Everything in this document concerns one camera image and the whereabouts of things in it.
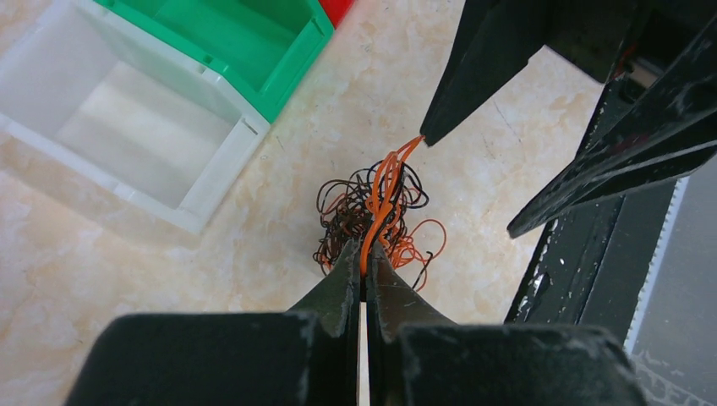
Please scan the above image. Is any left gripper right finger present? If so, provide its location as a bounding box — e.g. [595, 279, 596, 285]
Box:
[366, 244, 455, 343]

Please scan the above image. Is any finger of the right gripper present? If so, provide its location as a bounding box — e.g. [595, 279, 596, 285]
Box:
[419, 0, 549, 146]
[507, 18, 716, 239]

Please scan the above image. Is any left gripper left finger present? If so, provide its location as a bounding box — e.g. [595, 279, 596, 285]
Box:
[288, 240, 360, 337]

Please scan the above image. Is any orange black cable bundle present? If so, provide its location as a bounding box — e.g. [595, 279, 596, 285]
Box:
[313, 135, 447, 293]

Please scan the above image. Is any red plastic bin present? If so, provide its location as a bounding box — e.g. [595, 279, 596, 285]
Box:
[319, 0, 355, 28]

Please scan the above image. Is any green plastic bin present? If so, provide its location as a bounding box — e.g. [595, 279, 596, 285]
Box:
[101, 0, 334, 123]

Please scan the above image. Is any white plastic bin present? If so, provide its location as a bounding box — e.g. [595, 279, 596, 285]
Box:
[1, 1, 270, 233]

